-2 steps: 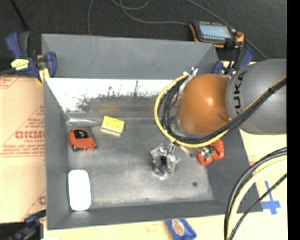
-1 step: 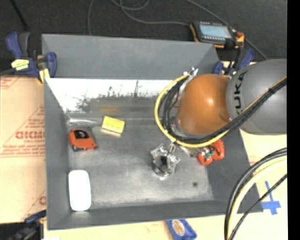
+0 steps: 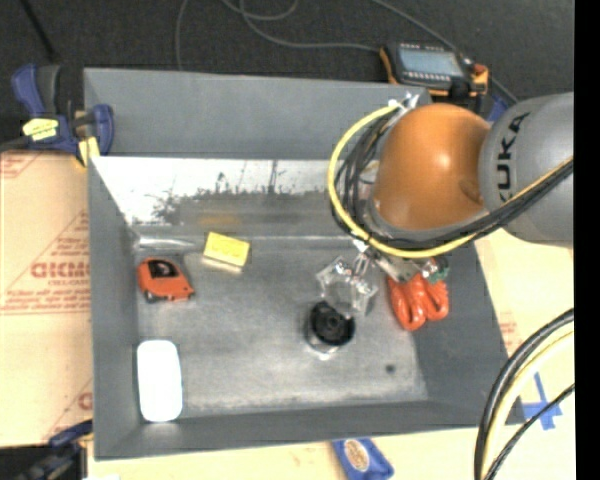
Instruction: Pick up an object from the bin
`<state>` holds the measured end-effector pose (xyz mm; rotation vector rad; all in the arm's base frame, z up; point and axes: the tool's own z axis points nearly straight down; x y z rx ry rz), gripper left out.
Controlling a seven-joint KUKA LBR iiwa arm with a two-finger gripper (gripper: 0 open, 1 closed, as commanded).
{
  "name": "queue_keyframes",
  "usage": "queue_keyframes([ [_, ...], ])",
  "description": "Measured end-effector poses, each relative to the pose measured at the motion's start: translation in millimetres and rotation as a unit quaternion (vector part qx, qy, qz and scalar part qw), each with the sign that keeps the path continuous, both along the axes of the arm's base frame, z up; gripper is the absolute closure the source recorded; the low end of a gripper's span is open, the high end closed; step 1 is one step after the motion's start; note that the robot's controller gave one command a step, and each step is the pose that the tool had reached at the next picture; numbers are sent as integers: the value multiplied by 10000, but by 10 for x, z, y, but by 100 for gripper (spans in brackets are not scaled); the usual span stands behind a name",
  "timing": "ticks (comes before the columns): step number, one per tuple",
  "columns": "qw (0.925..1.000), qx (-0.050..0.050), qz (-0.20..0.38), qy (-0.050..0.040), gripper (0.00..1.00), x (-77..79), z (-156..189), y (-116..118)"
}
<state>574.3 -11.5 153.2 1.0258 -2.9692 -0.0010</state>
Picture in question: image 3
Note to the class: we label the grey metal bin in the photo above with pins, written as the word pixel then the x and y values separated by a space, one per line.
pixel 260 378

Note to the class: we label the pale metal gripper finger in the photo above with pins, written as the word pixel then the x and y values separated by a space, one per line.
pixel 365 282
pixel 356 266

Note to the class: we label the white oblong soap bar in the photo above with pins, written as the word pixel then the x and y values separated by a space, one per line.
pixel 159 380

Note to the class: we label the brown cardboard board red print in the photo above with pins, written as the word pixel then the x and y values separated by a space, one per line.
pixel 40 318

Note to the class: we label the black round cap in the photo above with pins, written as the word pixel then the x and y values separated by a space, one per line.
pixel 330 325

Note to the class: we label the yellow box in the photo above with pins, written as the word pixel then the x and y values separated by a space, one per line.
pixel 226 249

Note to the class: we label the clear glass thing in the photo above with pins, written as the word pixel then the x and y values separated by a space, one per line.
pixel 341 295

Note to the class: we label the orange tape measure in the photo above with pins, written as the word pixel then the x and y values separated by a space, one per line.
pixel 166 280

